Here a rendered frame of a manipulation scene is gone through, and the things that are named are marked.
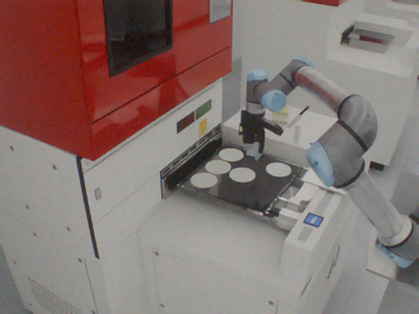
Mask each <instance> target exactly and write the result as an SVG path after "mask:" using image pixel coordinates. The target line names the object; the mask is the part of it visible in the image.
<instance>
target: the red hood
mask: <svg viewBox="0 0 419 314"><path fill-rule="evenodd" d="M232 11H233V0H0V124H1V125H2V126H4V127H6V128H11V129H13V130H14V131H17V132H21V133H24V134H25V135H26V136H29V137H33V138H35V139H37V140H40V141H44V142H46V143H47V144H50V145H52V146H55V147H59V148H61V149H63V150H66V151H68V152H70V153H72V154H76V155H79V156H82V157H83V158H85V159H88V160H91V161H92V162H94V161H96V160H97V159H99V158H100V157H102V156H103V155H104V154H105V153H106V152H109V151H111V150H112V149H113V148H115V147H117V146H118V145H119V144H120V143H121V142H123V141H125V140H128V138H130V137H131V136H133V135H134V134H136V133H137V132H138V131H140V130H141V129H143V128H144V127H145V126H147V125H149V124H151V123H153V122H154V121H156V120H157V119H158V118H159V117H160V116H162V115H163V114H166V113H167V112H169V111H171V110H172V109H173V108H175V107H176V106H178V105H180V104H181V103H183V102H184V101H185V100H186V99H189V98H191V97H192V96H194V95H196V94H197V93H198V92H199V91H201V90H202V89H205V88H207V87H208V86H209V85H210V84H211V83H213V82H215V81H218V80H220V79H221V78H222V77H223V76H224V75H226V74H229V73H231V72H232V31H233V18H232Z"/></svg>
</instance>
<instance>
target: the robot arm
mask: <svg viewBox="0 0 419 314"><path fill-rule="evenodd" d="M268 79H269V77H268V72H267V71H266V70H261V69H253V70H249V71H248V73H247V78H246V110H241V122H239V135H242V141H243V144H248V145H246V146H244V150H247V152H246V154H247V155H252V156H254V157H255V161H257V160H258V159H259V157H260V156H261V155H262V153H263V152H264V138H265V131H264V128H266V129H267V130H269V131H271V132H273V133H274V134H275V135H277V136H279V137H281V136H282V134H283V132H284V131H283V129H282V127H281V126H280V125H278V124H275V123H273V122H272V121H271V120H269V119H266V118H264V116H265V112H266V108H267V109H268V110H269V111H271V112H278V111H280V110H282V109H284V108H285V107H286V106H285V104H286V97H287V96H288V95H289V94H290V93H291V92H292V91H293V90H294V89H295V87H300V88H302V89H303V90H304V91H306V92H307V93H308V94H309V95H310V96H312V97H313V98H314V99H316V100H317V101H319V102H321V103H322V104H323V105H324V106H325V107H326V108H328V109H329V110H330V111H331V112H334V113H335V114H336V117H337V119H338V120H337V121H336V122H335V123H334V124H333V125H332V126H331V127H330V128H328V129H327V131H326V132H325V133H324V134H323V135H321V136H320V137H319V138H318V139H317V141H315V142H314V143H313V144H312V145H311V147H310V148H309V149H308V150H307V151H306V153H305V158H306V160H307V162H308V163H309V165H310V166H311V168H312V170H313V171H314V173H316V174H317V175H318V178H319V180H320V181H321V182H322V183H323V184H324V185H325V186H326V187H328V188H329V187H331V186H332V187H333V188H335V189H342V190H343V191H344V192H345V194H346V195H347V196H348V197H349V198H350V199H351V201H353V202H354V204H355V205H356V206H357V207H358V209H359V210H360V211H361V213H363V214H364V216H365V217H366V219H367V220H368V221H369V222H370V223H371V224H372V225H373V227H374V228H376V230H377V231H378V232H379V235H378V239H379V241H380V243H379V244H378V247H379V248H380V250H382V252H384V253H385V255H387V257H389V258H390V259H391V260H393V262H395V263H396V264H397V265H398V266H400V267H401V268H405V267H408V266H410V264H411V263H413V262H415V260H416V259H417V258H418V257H419V205H418V206H417V208H416V209H415V210H414V211H413V212H412V213H410V215H409V216H406V215H404V214H403V215H400V214H399V211H398V210H396V209H395V207H394V206H393V205H392V204H391V203H390V200H388V199H387V197H386V195H384V193H383V192H382V191H381V189H380V188H379V187H378V185H377V184H376V183H375V182H374V181H373V179H372V177H370V176H369V174H368V173H367V171H366V170H365V167H366V163H365V161H364V158H363V157H362V155H364V154H365V153H366V152H367V150H368V149H370V148H371V147H372V145H373V144H374V142H375V140H376V136H377V120H376V113H375V111H374V109H373V108H372V107H371V104H370V103H369V102H368V101H366V99H364V98H363V97H361V96H360V95H359V94H357V93H353V94H350V93H349V92H347V91H346V90H344V89H343V88H342V87H339V86H338V85H337V84H335V83H333V82H332V81H331V80H330V79H328V78H327V77H325V76H324V75H322V74H320V73H318V72H317V71H315V70H314V65H313V62H312V61H311V60H310V59H308V58H307V57H306V56H305V55H303V54H299V55H298V56H297V57H296V58H295V59H294V60H291V62H290V63H289V65H287V66H286V67H285V68H284V69H283V70H282V71H281V72H280V73H278V74H277V75H276V76H275V77H274V78H273V79H272V81H270V82H269V81H268ZM240 126H241V130H242V132H240Z"/></svg>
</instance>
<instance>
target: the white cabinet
mask: <svg viewBox="0 0 419 314"><path fill-rule="evenodd" d="M358 211H359V209H358V207H357V206H356V205H355V204H354V202H353V201H351V200H350V201H349V203H348V205H347V207H346V209H345V211H344V214H343V216H342V217H341V219H340V220H339V222H338V224H337V226H336V229H335V230H334V232H333V234H332V235H331V238H330V239H329V240H328V243H327V246H326V248H325V249H324V250H323V251H322V254H321V256H320V257H319V259H318V262H317V263H316V265H315V267H314V269H313V270H312V272H311V274H310V275H309V277H308V279H307V280H306V283H305V285H304V287H303V288H302V290H301V291H300V293H299V295H298V296H296V295H293V294H291V293H289V292H286V291H284V290H281V289H278V288H275V287H274V286H270V285H268V284H266V283H262V282H261V281H258V280H256V279H252V278H250V277H248V276H246V275H242V274H240V273H238V272H237V271H232V270H230V269H228V268H226V267H223V266H220V265H218V264H216V263H214V262H211V261H210V260H208V259H203V258H201V257H199V256H197V255H195V254H193V253H190V252H187V251H185V250H183V249H180V248H178V247H177V246H174V245H172V244H169V243H167V242H164V241H162V240H159V239H156V238H155V237H154V236H152V235H148V234H147V233H144V232H143V231H140V230H137V234H138V241H139V247H140V250H141V255H142V269H143V275H144V282H145V289H146V300H147V303H148V309H149V314H321V313H322V310H323V308H324V307H325V306H326V303H327V301H328V299H329V298H330V296H331V293H332V290H333V288H334V287H335V284H336V282H337V281H338V279H339V276H340V274H341V272H342V271H343V269H344V267H345V261H346V258H347V255H348V252H349V246H350V242H351V239H352V234H353V231H354V226H355V223H356V220H357V216H358Z"/></svg>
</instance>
